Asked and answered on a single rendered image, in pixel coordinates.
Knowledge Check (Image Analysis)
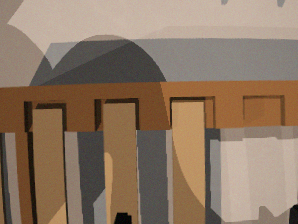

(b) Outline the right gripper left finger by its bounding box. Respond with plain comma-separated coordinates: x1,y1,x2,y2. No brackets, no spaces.
114,212,132,224

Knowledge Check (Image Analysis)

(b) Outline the wooden bed frame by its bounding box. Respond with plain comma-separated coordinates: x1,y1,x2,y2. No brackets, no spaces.
0,80,298,224

